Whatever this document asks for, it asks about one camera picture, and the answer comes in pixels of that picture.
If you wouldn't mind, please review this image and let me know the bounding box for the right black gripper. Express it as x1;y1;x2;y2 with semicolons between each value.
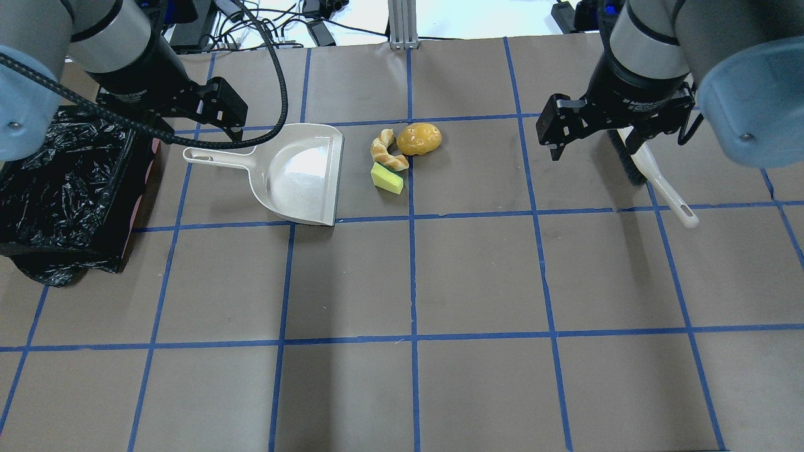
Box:
535;50;695;162

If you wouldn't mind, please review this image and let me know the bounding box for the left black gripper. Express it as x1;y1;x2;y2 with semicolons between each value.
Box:
95;38;249;141

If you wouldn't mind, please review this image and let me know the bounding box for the white hand brush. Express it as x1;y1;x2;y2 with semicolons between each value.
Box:
611;127;700;229

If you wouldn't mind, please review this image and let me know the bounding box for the twisted bread piece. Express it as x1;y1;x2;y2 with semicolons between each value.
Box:
370;129;410;172

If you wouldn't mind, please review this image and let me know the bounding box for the yellow green sponge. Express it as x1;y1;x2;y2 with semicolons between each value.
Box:
370;162;405;195

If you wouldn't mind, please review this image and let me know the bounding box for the round yellow bun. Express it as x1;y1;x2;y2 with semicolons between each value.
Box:
396;122;443;156

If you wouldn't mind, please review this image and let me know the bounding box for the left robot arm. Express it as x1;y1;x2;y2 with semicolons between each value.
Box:
1;1;248;162

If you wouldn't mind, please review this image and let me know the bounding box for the bin with black bag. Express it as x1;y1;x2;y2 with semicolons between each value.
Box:
1;106;160;287

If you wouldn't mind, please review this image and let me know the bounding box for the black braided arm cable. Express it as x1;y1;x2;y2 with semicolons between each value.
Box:
0;0;290;150

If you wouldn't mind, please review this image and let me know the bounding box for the aluminium frame post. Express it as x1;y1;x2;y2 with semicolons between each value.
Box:
388;0;420;50

